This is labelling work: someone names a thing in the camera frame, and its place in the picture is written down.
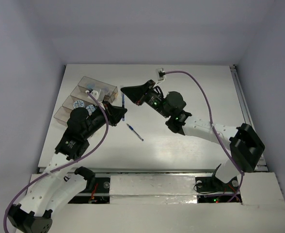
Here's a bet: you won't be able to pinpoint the clear compartment organizer tray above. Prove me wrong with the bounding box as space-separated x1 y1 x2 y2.
54 76 118 126

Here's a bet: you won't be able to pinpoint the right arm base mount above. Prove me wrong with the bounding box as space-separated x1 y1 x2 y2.
193 166 242 203

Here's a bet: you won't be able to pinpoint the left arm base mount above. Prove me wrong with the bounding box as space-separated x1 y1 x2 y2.
69 177 111 204

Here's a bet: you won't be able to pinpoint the white foam front block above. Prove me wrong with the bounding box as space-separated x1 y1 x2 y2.
109 174 197 204

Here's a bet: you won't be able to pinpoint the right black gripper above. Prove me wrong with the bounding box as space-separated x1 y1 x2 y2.
121 80 171 118

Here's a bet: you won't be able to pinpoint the aluminium rail right edge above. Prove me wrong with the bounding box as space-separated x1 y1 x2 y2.
230 65 269 172

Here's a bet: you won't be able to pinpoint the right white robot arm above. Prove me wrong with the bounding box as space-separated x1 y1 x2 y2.
121 80 265 190

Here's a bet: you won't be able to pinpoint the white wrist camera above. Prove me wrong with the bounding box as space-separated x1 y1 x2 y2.
155 68 166 86
85 89 105 102

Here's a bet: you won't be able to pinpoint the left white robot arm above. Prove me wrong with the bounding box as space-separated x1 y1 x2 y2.
3 101 127 233

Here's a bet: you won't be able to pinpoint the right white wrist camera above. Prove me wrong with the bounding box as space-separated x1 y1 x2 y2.
155 68 166 86

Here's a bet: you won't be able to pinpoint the blue pen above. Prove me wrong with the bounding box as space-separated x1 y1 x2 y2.
120 85 125 121
126 123 144 141

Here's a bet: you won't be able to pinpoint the clear jar blue pins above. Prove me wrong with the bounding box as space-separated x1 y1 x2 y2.
86 83 95 89

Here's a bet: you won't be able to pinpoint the blue white tape roll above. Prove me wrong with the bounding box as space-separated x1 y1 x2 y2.
73 100 85 109
85 104 96 115

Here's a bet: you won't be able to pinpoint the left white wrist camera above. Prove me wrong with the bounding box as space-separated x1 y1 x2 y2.
85 89 105 102

